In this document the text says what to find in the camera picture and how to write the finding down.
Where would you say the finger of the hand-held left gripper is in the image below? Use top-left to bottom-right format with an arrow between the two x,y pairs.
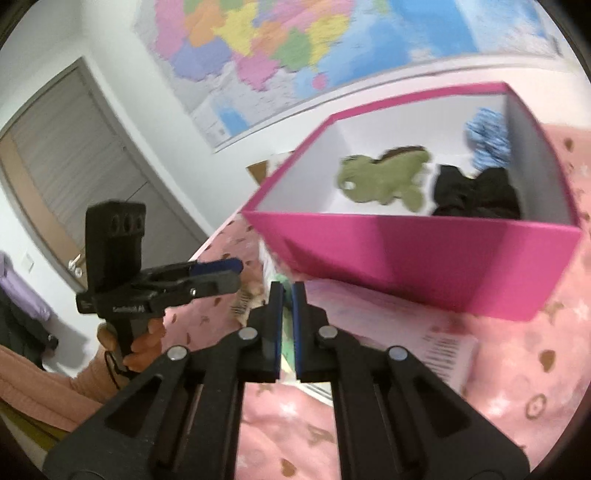
139,257 -> 244,287
148,272 -> 242,308

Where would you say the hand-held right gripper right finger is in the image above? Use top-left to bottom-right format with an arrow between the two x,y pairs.
292,281 -> 531,480

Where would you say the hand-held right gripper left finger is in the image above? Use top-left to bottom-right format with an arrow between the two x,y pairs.
41,281 -> 284,480

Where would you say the pink cardboard box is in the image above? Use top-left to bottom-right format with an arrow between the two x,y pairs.
241,82 -> 583,321

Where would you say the green plush toy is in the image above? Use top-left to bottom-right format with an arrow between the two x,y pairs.
336,145 -> 432,213

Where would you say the black cloth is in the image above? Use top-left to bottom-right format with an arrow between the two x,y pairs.
431,164 -> 522,220

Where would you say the blue checkered scrunchie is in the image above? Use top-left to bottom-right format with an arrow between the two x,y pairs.
464,107 -> 512,174

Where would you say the person's left forearm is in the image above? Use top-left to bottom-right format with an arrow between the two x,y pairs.
0,344 -> 134,435

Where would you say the person's left hand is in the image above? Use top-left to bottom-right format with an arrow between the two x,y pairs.
97,318 -> 168,374

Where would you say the brown cardboard piece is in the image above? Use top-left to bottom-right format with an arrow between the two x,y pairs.
246,159 -> 278,188

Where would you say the purple garment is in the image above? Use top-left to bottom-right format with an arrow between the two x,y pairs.
0,251 -> 51,324

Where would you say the pink printed blanket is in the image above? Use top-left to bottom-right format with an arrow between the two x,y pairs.
164,124 -> 591,480

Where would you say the grey door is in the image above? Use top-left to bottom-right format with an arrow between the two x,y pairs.
0,55 -> 211,296

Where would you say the white pink-printed packet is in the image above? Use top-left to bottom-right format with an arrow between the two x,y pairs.
305,279 -> 480,393

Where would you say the dark garment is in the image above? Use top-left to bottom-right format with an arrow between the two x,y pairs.
0,291 -> 61,370

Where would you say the colourful wall map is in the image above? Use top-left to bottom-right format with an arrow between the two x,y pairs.
134,0 -> 566,153

